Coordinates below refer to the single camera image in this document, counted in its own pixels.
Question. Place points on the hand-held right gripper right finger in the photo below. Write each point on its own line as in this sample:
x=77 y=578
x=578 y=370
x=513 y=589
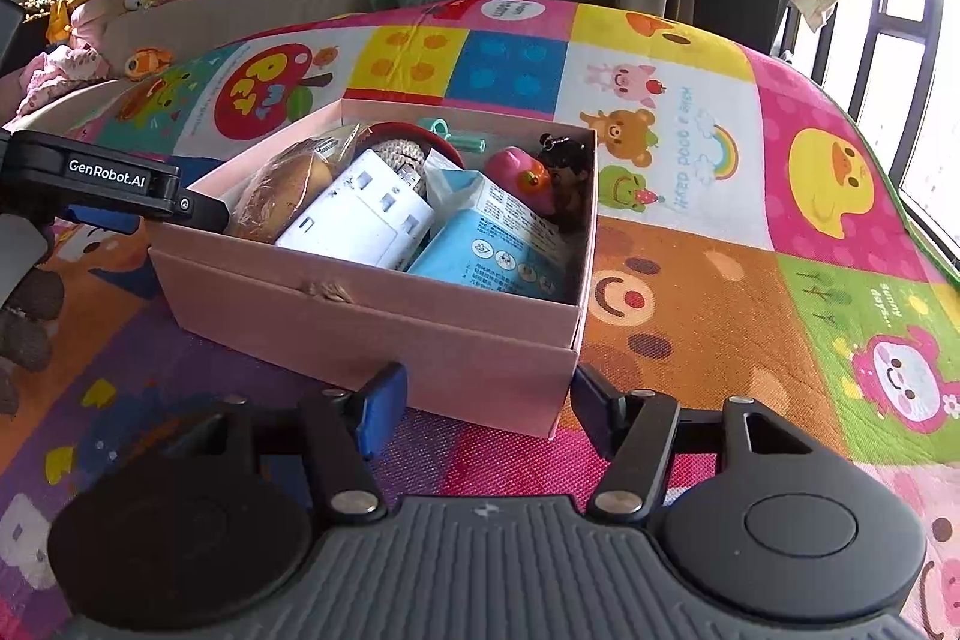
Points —
x=594 y=411

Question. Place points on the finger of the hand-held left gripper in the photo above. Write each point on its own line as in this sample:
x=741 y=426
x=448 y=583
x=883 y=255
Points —
x=105 y=220
x=199 y=212

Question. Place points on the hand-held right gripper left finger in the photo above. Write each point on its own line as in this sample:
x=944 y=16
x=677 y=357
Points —
x=384 y=411

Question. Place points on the pink cardboard box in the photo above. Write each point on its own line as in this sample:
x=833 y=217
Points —
x=375 y=340

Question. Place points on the bread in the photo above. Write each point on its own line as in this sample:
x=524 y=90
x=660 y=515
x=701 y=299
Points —
x=281 y=190

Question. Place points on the white power strip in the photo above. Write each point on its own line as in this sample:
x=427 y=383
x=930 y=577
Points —
x=352 y=212

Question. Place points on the blue and white carton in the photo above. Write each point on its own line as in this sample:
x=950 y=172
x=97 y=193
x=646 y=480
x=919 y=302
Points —
x=487 y=242

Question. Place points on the crochet doll with red hat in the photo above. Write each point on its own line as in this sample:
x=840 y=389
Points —
x=397 y=149

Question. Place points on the pink rubber duck toy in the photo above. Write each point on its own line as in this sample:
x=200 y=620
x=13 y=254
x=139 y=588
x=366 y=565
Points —
x=517 y=179

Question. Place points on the teal plastic toy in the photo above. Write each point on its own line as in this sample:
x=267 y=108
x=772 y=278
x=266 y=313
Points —
x=450 y=134

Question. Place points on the person's left hand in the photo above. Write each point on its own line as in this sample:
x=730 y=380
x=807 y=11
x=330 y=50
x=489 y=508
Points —
x=34 y=310

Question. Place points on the pink clothes pile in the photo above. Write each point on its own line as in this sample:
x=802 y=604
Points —
x=60 y=78

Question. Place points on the orange fish plush toy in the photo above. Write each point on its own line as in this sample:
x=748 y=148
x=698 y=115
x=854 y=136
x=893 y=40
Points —
x=148 y=63

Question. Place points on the colourful printed play mat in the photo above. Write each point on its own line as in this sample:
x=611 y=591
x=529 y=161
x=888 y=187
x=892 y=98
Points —
x=712 y=280

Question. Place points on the black window frame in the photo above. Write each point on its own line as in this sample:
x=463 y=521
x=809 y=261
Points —
x=911 y=10

